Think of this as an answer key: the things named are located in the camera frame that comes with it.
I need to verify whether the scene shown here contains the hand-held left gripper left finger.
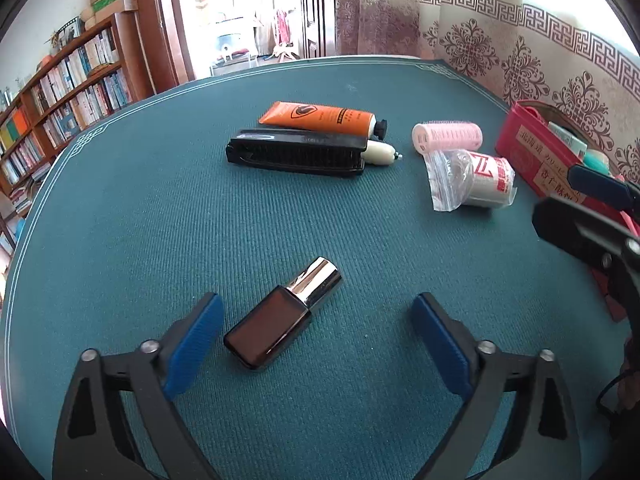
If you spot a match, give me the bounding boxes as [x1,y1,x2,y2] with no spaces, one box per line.
[52,291,225,480]

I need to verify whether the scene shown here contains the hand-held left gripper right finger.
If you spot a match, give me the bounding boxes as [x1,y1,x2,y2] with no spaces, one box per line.
[411,291,581,480]

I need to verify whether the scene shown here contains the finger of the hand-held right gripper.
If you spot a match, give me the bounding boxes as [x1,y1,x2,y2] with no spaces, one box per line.
[567,164,634,211]
[531,197,640,311]

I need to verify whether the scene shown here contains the teal floss case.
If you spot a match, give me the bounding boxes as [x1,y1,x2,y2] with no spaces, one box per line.
[582,149,612,176]

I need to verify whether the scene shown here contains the teal cosmetic box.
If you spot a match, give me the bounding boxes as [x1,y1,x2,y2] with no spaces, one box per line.
[547,121,588,158]

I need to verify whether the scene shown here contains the red tin container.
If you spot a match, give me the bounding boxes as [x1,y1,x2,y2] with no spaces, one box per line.
[495,100,640,323]

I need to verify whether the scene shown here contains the brown glass bottle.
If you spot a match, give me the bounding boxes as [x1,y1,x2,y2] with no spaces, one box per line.
[223,256,344,372]

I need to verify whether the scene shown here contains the bagged white bandage roll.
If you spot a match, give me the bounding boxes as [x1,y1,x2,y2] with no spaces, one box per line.
[424,149,517,213]

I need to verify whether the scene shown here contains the pink hair roller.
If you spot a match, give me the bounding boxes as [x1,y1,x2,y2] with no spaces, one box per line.
[412,120,483,156]

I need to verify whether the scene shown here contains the small cream tube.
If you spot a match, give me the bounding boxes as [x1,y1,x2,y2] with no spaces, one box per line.
[361,140,404,167]

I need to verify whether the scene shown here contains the black brush case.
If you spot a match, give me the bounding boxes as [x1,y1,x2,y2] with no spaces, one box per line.
[225,128,368,178]

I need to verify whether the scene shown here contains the orange tube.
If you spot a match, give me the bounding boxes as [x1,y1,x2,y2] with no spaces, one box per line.
[258,101,391,141]

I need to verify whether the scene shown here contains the green table mat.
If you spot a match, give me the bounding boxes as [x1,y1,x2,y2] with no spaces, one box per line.
[2,56,640,480]

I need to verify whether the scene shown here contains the patterned cream curtain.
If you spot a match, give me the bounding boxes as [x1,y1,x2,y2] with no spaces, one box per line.
[334,0,640,186]

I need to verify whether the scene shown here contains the rows of shelved books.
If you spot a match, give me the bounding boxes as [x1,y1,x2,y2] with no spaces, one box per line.
[0,30,133,201]

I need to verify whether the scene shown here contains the metal rack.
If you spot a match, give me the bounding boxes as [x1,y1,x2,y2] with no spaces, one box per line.
[210,50,261,76]

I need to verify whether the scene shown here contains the wooden bookshelf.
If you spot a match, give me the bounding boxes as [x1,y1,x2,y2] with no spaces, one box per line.
[0,12,153,271]

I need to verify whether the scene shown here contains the tan cardboard box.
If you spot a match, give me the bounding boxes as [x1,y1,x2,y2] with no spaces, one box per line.
[95,0,138,16]

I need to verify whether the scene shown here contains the black cable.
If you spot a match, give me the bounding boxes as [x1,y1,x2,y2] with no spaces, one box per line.
[597,335,640,426]

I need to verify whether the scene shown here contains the wooden door frame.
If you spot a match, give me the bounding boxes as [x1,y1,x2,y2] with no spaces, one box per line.
[131,0,196,91]

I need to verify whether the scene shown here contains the film strip photo frame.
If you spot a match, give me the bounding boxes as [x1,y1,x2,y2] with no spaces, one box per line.
[52,17,83,46]

